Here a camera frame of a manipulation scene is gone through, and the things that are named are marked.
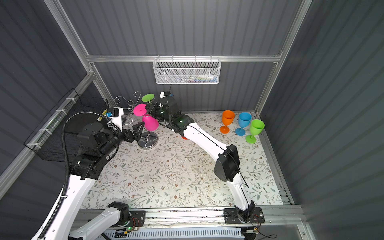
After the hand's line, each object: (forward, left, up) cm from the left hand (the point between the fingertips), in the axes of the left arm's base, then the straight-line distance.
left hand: (133, 120), depth 65 cm
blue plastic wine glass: (+18, -60, -23) cm, 67 cm away
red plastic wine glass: (+17, -21, -38) cm, 46 cm away
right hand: (+10, -2, -2) cm, 10 cm away
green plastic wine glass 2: (+12, -66, -22) cm, 71 cm away
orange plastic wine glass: (+24, -51, -25) cm, 62 cm away
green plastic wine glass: (+23, -2, -6) cm, 24 cm away
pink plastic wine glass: (+10, -3, -14) cm, 18 cm away
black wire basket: (-5, +37, -5) cm, 37 cm away
